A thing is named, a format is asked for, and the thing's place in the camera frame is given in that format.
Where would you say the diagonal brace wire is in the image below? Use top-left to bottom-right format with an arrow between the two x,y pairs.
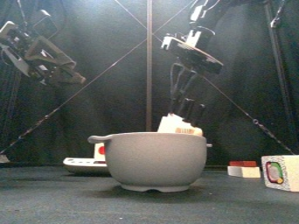
0,0 -> 196,156
112,0 -> 295,155

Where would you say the white toy kitchen scale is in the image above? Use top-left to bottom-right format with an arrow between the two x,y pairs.
61,142 -> 112,177

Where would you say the red white nigiri sushi toy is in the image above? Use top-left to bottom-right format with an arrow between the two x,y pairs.
226,160 -> 261,179

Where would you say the green white carton box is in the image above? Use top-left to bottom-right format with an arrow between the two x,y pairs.
260,154 -> 299,193

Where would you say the black handled toy knife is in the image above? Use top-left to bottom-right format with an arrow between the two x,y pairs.
192,103 -> 206,128

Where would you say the black side frame post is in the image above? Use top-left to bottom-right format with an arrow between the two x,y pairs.
263,0 -> 299,154

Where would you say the grey mixing bowl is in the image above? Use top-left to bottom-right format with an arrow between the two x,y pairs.
86,131 -> 213,193

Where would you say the vertical metal frame pole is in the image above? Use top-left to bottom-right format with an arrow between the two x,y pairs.
144,0 -> 153,133

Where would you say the black handled toy cleaver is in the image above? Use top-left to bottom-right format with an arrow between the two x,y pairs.
170,97 -> 196,123

